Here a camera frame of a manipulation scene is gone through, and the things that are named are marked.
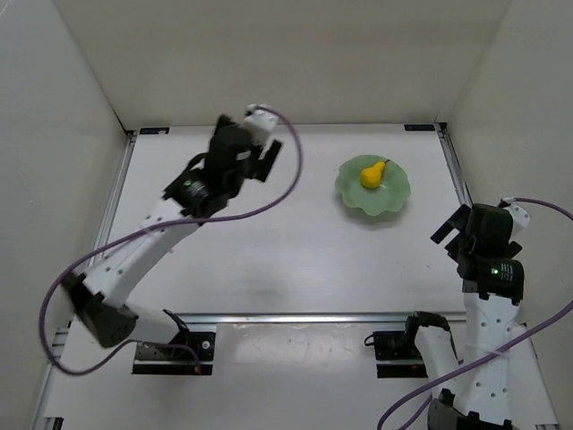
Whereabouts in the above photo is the yellow fake pear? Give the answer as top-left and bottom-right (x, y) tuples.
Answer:
(360, 160), (388, 190)

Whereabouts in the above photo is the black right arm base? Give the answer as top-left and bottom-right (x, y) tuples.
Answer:
(363, 331), (427, 379)

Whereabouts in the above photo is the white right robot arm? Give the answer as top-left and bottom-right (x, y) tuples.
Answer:
(415, 202), (531, 429)

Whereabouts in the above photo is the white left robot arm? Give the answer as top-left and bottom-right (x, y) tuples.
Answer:
(63, 109), (282, 348)

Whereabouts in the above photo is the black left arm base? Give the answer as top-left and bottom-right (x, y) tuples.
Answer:
(132, 309), (217, 376)

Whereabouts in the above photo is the green scalloped fruit bowl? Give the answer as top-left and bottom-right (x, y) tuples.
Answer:
(335, 155), (411, 217)

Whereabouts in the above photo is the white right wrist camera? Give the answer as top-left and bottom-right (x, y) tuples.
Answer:
(498, 198), (531, 238)

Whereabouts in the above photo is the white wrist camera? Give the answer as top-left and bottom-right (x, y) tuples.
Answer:
(240, 104), (278, 150)
(498, 198), (531, 238)

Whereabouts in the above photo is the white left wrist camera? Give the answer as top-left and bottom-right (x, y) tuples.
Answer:
(240, 104), (278, 150)

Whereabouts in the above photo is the aluminium right side rail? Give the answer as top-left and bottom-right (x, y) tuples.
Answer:
(435, 123), (473, 206)

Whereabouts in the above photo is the aluminium rail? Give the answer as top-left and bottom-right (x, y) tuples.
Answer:
(435, 123), (473, 206)
(169, 313), (462, 328)
(29, 130), (139, 429)

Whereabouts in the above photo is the aluminium left side rail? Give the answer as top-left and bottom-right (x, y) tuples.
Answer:
(29, 130), (139, 429)

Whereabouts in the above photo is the aluminium front rail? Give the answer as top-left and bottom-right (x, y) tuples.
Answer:
(169, 313), (462, 328)

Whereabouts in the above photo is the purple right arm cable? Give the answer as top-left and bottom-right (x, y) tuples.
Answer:
(375, 196), (573, 430)

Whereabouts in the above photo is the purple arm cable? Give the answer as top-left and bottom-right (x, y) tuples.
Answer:
(375, 196), (573, 430)
(42, 103), (304, 376)

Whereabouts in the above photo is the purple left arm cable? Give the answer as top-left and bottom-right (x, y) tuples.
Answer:
(42, 103), (304, 376)

